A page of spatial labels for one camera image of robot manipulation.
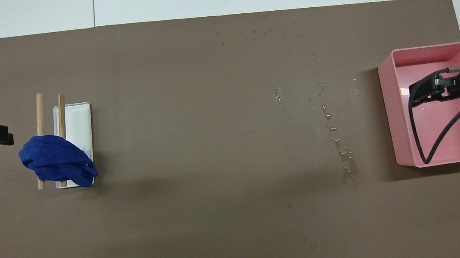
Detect blue towel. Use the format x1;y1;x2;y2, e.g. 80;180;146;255
17;129;100;195

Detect pink plastic bin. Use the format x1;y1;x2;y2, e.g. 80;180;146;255
375;42;460;171

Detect brown table mat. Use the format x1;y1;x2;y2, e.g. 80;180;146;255
0;0;460;258

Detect white towel rack base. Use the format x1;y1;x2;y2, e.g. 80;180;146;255
47;102;99;190

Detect spilled water droplets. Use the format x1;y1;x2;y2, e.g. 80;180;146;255
213;3;371;203

